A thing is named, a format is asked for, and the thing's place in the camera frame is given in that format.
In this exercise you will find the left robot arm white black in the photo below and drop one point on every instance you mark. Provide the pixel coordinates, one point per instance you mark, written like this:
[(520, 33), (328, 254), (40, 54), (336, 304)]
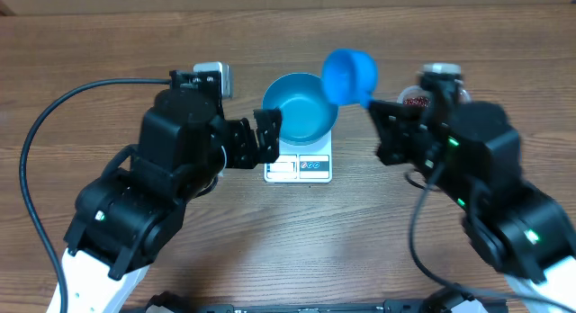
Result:
[(125, 216)]

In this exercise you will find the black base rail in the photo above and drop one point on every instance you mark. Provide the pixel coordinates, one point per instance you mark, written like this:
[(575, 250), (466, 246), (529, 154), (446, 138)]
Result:
[(169, 302)]

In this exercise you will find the blue bowl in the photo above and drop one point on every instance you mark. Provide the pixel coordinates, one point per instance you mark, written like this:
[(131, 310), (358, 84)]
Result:
[(307, 114)]

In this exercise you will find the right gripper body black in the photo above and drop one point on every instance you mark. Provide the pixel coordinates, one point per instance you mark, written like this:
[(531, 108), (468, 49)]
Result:
[(408, 146)]

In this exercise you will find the white kitchen scale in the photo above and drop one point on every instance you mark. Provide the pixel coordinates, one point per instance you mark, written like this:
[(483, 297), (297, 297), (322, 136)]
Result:
[(312, 163)]

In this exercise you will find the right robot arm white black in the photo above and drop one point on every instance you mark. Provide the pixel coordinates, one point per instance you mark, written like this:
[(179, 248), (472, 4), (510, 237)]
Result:
[(470, 152)]

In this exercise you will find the blue plastic scoop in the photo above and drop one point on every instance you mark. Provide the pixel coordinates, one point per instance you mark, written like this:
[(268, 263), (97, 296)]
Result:
[(348, 77)]

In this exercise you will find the clear plastic container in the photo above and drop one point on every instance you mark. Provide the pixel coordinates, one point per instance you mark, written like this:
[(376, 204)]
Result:
[(460, 96)]

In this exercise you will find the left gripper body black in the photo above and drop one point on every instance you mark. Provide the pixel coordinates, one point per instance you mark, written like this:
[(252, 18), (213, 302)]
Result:
[(237, 150)]

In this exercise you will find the red beans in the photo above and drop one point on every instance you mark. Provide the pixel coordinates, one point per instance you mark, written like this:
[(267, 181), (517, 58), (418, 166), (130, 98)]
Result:
[(419, 100)]

